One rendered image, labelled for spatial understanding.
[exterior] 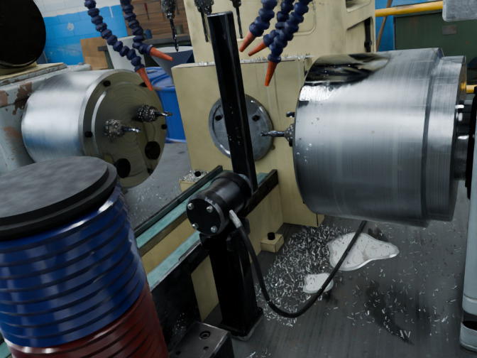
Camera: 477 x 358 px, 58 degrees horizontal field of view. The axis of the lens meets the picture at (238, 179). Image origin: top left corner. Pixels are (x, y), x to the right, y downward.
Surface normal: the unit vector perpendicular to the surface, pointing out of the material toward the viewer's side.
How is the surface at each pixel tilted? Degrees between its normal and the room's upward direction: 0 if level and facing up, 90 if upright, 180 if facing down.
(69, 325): 65
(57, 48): 90
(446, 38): 87
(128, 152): 90
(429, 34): 92
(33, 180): 0
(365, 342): 0
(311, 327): 0
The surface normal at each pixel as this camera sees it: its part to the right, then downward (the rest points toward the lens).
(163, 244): 0.86, 0.08
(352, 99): -0.45, -0.32
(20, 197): -0.15, -0.91
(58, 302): 0.24, -0.07
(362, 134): -0.51, 0.07
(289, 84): -0.48, 0.42
